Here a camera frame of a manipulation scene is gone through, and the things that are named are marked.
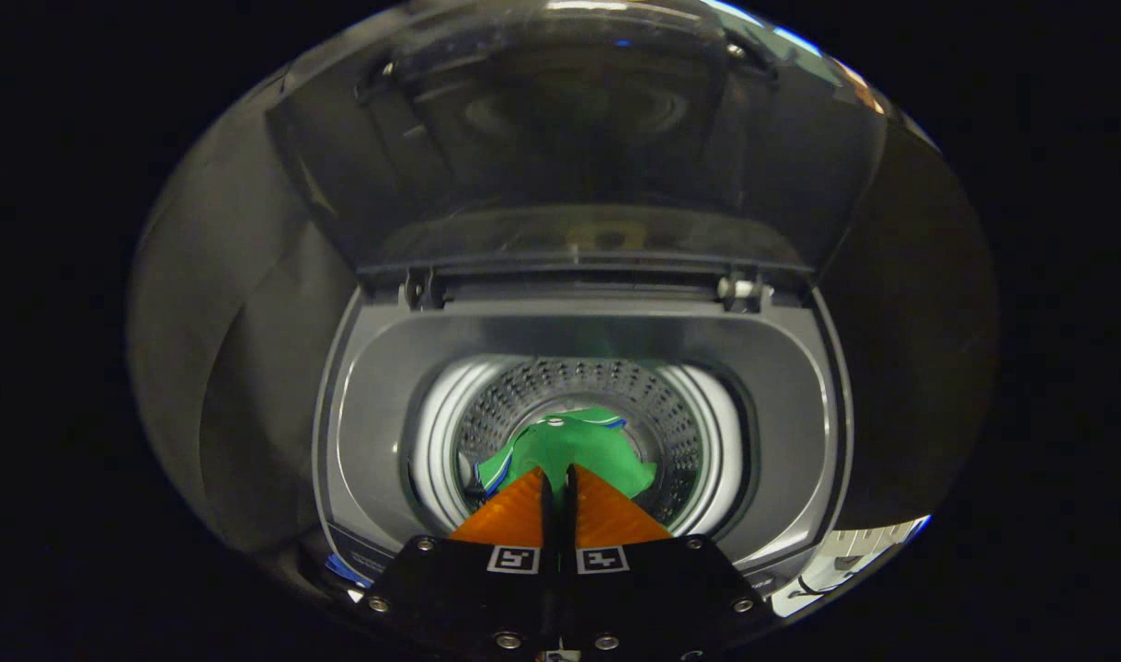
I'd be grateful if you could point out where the green polo shirt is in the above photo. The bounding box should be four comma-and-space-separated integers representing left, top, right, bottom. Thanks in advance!
473, 406, 658, 505

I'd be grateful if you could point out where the black cable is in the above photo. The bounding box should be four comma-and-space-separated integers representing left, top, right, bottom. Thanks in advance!
793, 572, 857, 599

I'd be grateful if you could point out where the dark washing machine lid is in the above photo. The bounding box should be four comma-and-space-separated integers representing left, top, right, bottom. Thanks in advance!
264, 0, 892, 297

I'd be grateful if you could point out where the black backdrop cloth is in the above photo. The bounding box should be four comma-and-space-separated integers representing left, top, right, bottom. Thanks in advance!
128, 74, 363, 554

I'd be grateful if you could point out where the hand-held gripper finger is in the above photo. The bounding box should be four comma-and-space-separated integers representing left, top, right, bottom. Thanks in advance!
561, 464, 783, 661
347, 465, 561, 659

